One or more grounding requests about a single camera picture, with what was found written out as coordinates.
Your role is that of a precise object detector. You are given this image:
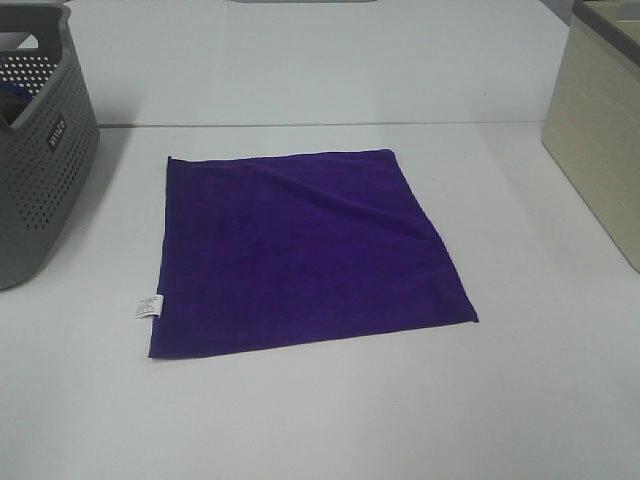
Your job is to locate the purple microfiber towel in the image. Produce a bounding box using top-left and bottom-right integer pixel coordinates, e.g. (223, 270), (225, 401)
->
(149, 149), (478, 360)

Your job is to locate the grey perforated plastic basket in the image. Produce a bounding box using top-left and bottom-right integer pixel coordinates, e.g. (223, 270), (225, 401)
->
(1, 3), (100, 289)

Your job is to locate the beige plastic storage box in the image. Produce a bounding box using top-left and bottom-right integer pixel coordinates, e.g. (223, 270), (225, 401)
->
(542, 1), (639, 268)

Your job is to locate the blue cloth in basket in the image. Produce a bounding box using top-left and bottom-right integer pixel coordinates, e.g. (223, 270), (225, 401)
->
(1, 82), (32, 125)

